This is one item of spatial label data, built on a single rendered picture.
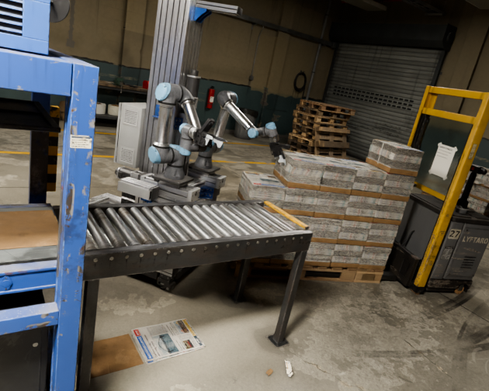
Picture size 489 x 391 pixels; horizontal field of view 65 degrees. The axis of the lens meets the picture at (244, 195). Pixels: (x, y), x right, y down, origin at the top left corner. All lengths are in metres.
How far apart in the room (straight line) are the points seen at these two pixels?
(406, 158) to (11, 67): 2.98
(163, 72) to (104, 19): 6.20
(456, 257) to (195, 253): 2.80
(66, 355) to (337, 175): 2.35
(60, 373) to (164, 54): 2.11
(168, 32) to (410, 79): 8.31
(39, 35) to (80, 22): 7.56
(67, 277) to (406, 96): 9.76
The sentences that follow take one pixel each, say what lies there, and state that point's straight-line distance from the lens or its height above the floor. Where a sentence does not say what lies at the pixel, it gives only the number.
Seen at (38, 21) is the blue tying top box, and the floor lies 1.64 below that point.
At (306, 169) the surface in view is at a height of 1.00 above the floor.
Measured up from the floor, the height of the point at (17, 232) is 0.80.
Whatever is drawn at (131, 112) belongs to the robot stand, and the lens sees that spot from 3.05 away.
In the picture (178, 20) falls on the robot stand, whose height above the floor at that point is 1.87.
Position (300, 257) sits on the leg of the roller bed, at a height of 0.64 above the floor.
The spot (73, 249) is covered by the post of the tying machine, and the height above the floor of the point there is 0.94.
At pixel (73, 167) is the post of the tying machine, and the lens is 1.33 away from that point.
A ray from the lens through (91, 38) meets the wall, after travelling 9.03.
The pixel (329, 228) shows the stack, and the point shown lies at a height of 0.52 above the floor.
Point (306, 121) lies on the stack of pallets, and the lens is 9.62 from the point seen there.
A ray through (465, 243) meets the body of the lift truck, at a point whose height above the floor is 0.54.
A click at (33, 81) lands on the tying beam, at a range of 1.26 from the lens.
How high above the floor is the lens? 1.62
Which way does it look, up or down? 17 degrees down
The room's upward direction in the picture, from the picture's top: 12 degrees clockwise
